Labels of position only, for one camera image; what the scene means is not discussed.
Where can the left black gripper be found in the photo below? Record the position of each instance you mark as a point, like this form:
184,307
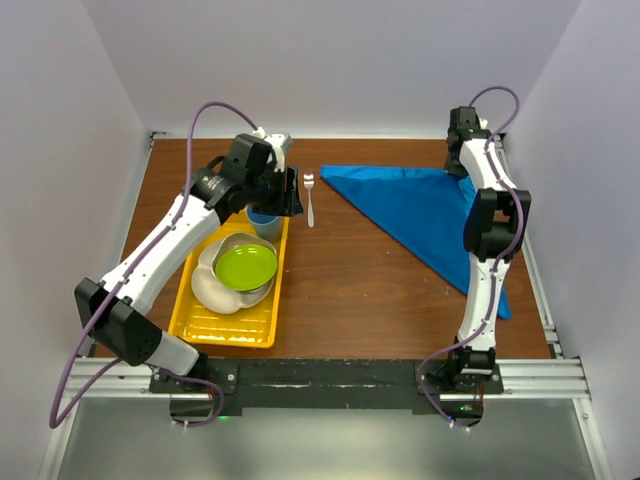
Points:
287,202

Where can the blue cloth napkin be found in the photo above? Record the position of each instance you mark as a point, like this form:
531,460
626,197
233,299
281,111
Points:
424,209

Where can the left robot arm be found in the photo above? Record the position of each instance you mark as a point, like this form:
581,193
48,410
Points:
113,310

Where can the silver metal fork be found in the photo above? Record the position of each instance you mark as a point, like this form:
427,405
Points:
309,182

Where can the aluminium frame rail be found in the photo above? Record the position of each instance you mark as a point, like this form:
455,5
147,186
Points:
350,291

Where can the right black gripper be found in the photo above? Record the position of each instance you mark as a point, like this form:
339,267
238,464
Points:
453,169

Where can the blue plastic cup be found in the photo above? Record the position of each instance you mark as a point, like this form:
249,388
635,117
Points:
266,227

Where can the yellow plastic tray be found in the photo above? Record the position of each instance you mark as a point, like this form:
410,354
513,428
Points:
254,327

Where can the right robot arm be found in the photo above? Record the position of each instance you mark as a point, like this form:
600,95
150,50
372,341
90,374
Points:
492,235

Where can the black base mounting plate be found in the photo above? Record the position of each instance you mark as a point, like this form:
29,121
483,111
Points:
237,385

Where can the green plastic plate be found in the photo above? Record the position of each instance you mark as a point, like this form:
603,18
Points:
246,267

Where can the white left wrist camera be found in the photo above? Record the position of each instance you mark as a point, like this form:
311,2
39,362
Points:
280,144

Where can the beige flower-shaped plate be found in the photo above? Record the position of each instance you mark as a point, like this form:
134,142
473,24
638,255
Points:
210,292

